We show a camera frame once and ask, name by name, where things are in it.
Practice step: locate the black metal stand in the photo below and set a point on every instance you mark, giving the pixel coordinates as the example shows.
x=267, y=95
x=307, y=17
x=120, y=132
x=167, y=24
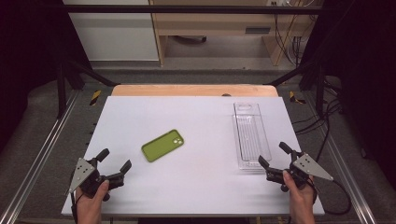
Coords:
x=62, y=87
x=319, y=90

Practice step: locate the dark curtain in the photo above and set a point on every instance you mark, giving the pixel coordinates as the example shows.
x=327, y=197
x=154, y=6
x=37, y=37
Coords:
x=25, y=62
x=367, y=77

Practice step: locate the aluminium rail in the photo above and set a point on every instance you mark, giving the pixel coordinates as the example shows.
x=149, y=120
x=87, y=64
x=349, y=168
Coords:
x=345, y=174
x=37, y=161

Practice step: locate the yellow black tape marker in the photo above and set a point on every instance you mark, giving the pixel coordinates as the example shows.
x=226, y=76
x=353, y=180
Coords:
x=95, y=97
x=294, y=98

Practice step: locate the wooden table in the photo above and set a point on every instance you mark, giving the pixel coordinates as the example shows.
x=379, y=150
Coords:
x=186, y=90

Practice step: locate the black horizontal frame bar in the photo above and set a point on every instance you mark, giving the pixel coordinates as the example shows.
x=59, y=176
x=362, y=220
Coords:
x=186, y=9

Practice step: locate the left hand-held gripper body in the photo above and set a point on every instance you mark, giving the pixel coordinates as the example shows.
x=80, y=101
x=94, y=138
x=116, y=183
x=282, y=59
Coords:
x=81, y=174

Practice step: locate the white board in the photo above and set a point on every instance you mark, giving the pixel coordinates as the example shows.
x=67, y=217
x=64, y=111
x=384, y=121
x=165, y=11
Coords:
x=199, y=174

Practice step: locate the white cabinet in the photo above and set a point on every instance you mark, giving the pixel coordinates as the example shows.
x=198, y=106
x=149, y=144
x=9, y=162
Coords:
x=115, y=37

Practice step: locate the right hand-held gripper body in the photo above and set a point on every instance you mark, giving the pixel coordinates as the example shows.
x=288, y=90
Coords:
x=311, y=168

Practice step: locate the person's right hand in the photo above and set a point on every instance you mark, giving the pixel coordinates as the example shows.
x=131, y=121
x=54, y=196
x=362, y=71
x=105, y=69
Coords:
x=302, y=200

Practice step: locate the person's left hand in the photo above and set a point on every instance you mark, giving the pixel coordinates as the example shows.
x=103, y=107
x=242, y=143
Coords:
x=90, y=207

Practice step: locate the wooden desk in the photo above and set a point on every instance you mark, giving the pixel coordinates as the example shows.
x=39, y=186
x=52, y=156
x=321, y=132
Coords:
x=214, y=21

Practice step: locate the clear plastic package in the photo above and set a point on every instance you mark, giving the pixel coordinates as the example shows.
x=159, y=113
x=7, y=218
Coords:
x=250, y=137

